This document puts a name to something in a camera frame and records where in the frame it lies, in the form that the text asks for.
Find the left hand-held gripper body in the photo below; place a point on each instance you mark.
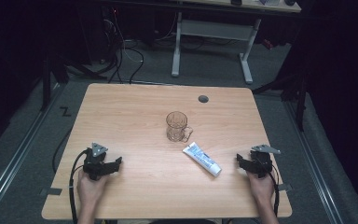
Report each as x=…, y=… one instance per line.
x=96, y=160

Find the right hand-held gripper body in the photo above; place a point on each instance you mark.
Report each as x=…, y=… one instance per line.
x=261, y=161

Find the white blue toothpaste tube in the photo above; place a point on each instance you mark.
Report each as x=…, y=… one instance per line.
x=202, y=159

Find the clear glass mug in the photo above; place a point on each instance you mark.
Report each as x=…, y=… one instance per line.
x=176, y=127

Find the person's right hand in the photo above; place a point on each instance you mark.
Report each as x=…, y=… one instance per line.
x=262, y=188

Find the person's left hand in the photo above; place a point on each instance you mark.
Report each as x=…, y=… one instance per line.
x=90, y=189

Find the grey tape strip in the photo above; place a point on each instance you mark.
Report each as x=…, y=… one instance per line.
x=51, y=191
x=284, y=187

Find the black zigzag floor tape mark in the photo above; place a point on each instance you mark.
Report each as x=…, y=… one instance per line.
x=65, y=111

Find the black metal stand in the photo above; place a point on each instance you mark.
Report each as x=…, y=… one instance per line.
x=48, y=81
x=295, y=93

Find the small red object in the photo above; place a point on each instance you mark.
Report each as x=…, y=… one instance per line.
x=268, y=44

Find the white framed wooden desk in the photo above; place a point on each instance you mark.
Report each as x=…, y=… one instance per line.
x=214, y=29

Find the metal floor rail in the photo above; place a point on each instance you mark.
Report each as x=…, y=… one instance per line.
x=15, y=155
x=313, y=165

